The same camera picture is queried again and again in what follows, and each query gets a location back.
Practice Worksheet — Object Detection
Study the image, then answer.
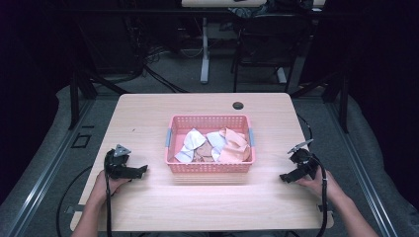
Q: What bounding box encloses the pink plastic basket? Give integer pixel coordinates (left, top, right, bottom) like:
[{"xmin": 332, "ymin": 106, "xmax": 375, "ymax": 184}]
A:
[{"xmin": 164, "ymin": 114, "xmax": 257, "ymax": 175}]

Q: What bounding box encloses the white desk leg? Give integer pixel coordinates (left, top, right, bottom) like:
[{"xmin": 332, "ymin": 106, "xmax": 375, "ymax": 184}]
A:
[{"xmin": 200, "ymin": 16, "xmax": 211, "ymax": 85}]

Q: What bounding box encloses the person's left hand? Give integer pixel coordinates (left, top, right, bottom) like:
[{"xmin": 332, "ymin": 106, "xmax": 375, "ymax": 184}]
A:
[{"xmin": 93, "ymin": 170, "xmax": 133, "ymax": 205}]

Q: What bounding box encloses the black metal stand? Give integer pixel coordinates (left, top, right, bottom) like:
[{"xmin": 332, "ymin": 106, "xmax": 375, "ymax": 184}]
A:
[
  {"xmin": 290, "ymin": 13, "xmax": 351, "ymax": 134},
  {"xmin": 67, "ymin": 19, "xmax": 130, "ymax": 130}
]

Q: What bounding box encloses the pale blue cloth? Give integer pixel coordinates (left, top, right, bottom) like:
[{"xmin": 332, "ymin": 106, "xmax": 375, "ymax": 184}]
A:
[{"xmin": 206, "ymin": 130, "xmax": 228, "ymax": 162}]

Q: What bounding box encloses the peach cloth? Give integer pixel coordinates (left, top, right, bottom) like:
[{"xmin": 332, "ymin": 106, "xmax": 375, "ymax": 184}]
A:
[{"xmin": 216, "ymin": 126, "xmax": 252, "ymax": 164}]

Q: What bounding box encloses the black floor cable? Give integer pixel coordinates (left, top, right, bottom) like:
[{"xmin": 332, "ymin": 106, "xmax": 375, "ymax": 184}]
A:
[{"xmin": 54, "ymin": 165, "xmax": 94, "ymax": 237}]

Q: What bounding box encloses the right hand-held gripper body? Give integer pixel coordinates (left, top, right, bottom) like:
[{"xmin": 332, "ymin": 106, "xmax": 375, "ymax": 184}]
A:
[{"xmin": 287, "ymin": 138, "xmax": 321, "ymax": 179}]

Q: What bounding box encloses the person's right hand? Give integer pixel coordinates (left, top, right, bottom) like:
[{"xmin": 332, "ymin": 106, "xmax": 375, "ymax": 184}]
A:
[{"xmin": 293, "ymin": 166, "xmax": 345, "ymax": 202}]

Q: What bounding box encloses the white cloth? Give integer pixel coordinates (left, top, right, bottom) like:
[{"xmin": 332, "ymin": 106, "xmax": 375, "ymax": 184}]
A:
[{"xmin": 173, "ymin": 127, "xmax": 209, "ymax": 164}]

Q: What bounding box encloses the brown cloth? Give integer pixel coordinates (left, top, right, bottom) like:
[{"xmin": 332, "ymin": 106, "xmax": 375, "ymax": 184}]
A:
[{"xmin": 192, "ymin": 140, "xmax": 215, "ymax": 163}]

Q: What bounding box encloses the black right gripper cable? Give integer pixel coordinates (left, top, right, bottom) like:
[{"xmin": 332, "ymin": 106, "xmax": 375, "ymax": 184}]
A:
[{"xmin": 310, "ymin": 153, "xmax": 330, "ymax": 237}]

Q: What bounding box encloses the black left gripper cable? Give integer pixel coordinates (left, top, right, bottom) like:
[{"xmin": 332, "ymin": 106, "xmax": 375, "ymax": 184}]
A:
[{"xmin": 104, "ymin": 172, "xmax": 114, "ymax": 237}]

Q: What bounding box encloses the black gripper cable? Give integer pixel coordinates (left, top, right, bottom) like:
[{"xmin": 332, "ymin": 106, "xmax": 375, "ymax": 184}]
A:
[
  {"xmin": 104, "ymin": 172, "xmax": 114, "ymax": 237},
  {"xmin": 310, "ymin": 153, "xmax": 330, "ymax": 237}
]

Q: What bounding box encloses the thin black table cable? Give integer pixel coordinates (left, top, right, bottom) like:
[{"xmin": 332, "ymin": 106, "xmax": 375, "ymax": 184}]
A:
[{"xmin": 295, "ymin": 113, "xmax": 314, "ymax": 146}]

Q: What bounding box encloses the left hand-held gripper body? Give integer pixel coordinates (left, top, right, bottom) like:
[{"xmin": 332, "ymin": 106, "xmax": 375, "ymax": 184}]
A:
[{"xmin": 103, "ymin": 143, "xmax": 133, "ymax": 181}]

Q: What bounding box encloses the black chair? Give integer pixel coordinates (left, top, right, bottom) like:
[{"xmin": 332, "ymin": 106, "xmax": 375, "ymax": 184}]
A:
[{"xmin": 229, "ymin": 12, "xmax": 309, "ymax": 94}]

